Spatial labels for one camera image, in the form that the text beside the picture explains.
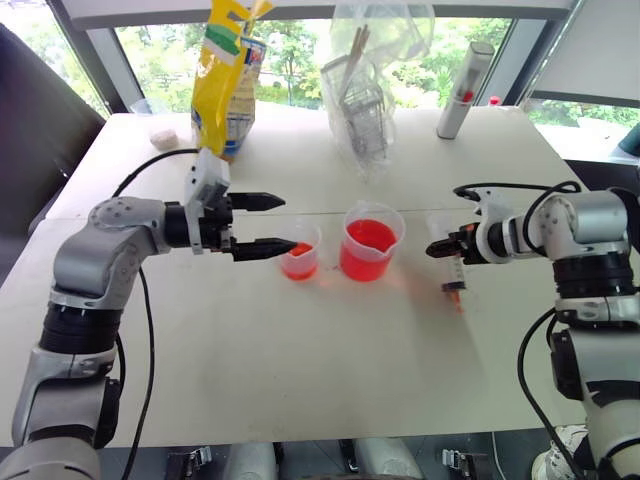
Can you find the clear plastic bag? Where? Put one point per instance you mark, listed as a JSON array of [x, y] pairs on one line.
[[390, 35]]

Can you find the wooden chopsticks pair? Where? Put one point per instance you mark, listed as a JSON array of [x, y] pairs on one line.
[[356, 55]]

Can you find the white tube container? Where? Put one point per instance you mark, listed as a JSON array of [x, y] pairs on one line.
[[462, 95]]

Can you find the metal table clamp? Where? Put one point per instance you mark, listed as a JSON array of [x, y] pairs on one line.
[[462, 462], [192, 462]]

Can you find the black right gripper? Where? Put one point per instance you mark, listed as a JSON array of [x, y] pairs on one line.
[[466, 245]]

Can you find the yellow snack bag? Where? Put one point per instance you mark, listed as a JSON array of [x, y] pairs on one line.
[[217, 95]]

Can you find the red bottle cap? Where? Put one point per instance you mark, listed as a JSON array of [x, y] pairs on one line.
[[494, 100]]

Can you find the grey rounded robot leg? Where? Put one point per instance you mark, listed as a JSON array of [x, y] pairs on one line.
[[387, 460], [252, 462]]

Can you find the dark teal object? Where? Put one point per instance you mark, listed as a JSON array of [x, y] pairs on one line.
[[631, 142]]

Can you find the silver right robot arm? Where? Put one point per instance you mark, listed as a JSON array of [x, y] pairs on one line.
[[595, 225]]

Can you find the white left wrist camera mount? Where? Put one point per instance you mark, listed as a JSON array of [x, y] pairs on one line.
[[210, 172]]

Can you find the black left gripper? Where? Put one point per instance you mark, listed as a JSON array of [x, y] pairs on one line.
[[220, 225]]

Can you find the clear plastic syringe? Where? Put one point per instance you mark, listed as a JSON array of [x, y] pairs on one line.
[[452, 275]]

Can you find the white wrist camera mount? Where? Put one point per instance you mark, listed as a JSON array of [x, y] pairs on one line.
[[210, 172], [492, 210]]

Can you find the white sneaker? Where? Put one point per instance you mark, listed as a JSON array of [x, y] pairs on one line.
[[560, 450]]

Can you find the small clear measuring cup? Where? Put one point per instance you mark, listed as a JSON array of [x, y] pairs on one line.
[[300, 260]]

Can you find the white crumpled tissue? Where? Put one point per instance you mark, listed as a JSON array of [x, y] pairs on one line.
[[165, 139]]

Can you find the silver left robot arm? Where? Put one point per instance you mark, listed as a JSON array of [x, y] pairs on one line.
[[85, 260]]

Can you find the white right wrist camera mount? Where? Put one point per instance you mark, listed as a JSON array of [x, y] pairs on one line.
[[492, 210]]

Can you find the large clear measuring cup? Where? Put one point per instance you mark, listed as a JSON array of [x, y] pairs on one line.
[[367, 250]]

